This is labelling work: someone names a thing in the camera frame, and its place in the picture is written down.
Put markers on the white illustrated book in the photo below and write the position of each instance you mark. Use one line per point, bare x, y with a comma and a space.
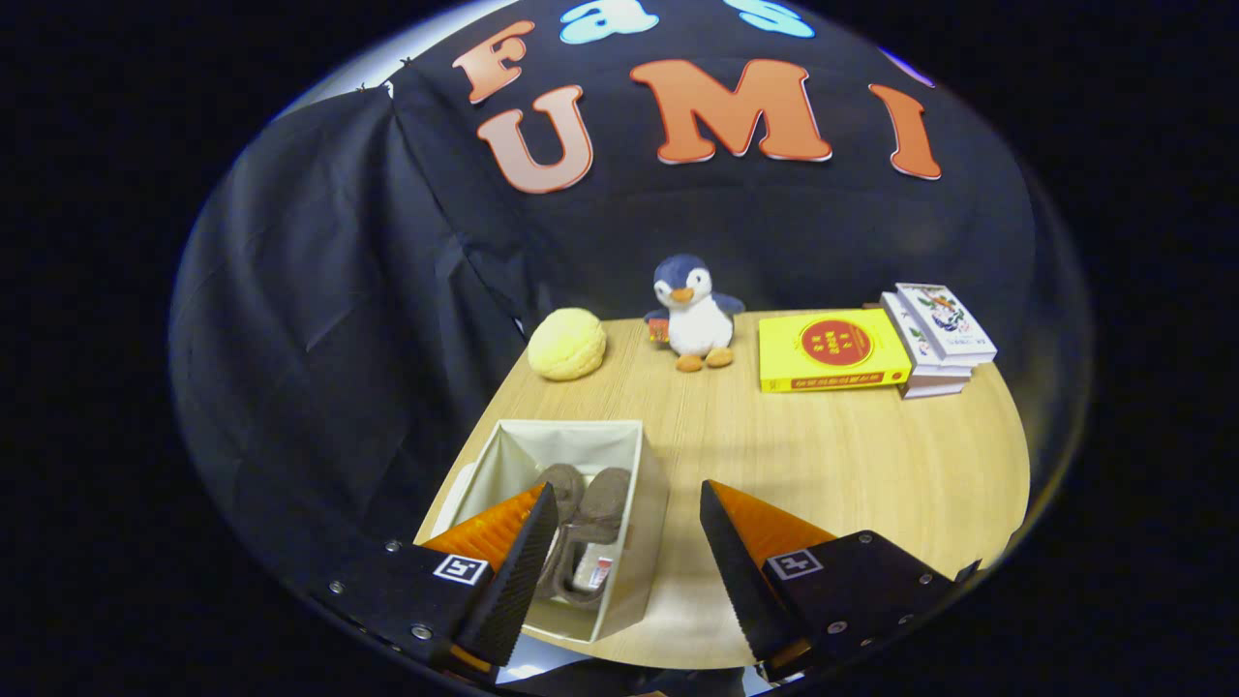
949, 319

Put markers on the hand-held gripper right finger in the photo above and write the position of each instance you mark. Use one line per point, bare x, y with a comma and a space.
740, 581

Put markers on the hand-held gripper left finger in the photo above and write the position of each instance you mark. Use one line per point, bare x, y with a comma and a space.
513, 590

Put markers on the brown shoe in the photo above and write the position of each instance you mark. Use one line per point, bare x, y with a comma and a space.
608, 499
563, 484

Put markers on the plush penguin toy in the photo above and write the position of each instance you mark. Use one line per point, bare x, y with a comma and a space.
697, 324

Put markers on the beige fabric storage box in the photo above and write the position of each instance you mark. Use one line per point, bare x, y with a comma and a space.
571, 445

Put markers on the yellow round plush bun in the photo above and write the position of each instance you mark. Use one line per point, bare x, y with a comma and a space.
566, 344

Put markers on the person's dark clothing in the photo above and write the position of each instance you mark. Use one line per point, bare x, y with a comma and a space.
581, 683

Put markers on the yellow book with red circle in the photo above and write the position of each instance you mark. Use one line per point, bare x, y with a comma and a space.
832, 348

